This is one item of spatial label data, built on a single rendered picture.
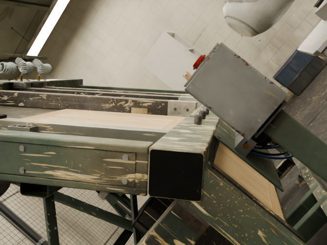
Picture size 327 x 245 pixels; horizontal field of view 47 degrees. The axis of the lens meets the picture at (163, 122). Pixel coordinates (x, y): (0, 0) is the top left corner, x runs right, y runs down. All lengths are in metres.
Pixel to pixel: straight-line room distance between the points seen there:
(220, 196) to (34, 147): 0.42
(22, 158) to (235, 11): 0.68
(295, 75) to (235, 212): 4.89
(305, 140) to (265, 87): 0.14
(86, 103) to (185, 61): 3.67
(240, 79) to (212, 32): 5.96
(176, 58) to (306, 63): 1.81
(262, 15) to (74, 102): 1.02
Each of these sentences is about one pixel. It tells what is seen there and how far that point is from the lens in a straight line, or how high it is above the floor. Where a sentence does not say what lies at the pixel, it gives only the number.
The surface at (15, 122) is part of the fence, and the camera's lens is 1.20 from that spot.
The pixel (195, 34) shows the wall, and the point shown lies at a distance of 6.75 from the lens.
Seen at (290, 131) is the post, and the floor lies 0.71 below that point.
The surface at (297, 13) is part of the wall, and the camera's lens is 6.68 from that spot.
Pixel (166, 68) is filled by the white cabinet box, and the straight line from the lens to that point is 5.43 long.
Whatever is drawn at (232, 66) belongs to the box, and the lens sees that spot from 0.75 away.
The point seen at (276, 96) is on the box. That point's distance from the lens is 0.76.
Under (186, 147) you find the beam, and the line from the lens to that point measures 0.80.
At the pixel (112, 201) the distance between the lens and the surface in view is 2.53.
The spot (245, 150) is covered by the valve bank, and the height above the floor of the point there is 0.71.
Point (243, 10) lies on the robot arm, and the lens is 1.10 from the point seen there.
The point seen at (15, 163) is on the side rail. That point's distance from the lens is 0.93.
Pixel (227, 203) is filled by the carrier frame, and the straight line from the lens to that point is 0.80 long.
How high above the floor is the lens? 0.86
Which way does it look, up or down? 4 degrees up
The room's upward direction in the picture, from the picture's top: 51 degrees counter-clockwise
